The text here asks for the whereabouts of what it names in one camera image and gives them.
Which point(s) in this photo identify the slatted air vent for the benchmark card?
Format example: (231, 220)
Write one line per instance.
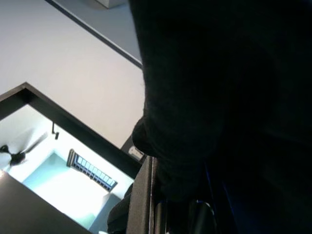
(92, 173)

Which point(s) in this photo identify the black ceiling fan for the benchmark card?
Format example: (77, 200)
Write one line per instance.
(14, 158)

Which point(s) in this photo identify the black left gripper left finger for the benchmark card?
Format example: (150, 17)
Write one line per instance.
(142, 200)

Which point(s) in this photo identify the black door frame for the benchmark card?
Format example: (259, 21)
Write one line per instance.
(73, 126)

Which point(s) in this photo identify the black garment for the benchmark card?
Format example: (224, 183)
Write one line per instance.
(219, 97)

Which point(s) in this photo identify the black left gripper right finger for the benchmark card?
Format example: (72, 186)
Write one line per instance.
(201, 219)

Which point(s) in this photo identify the dark brown door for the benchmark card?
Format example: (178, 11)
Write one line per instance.
(29, 207)

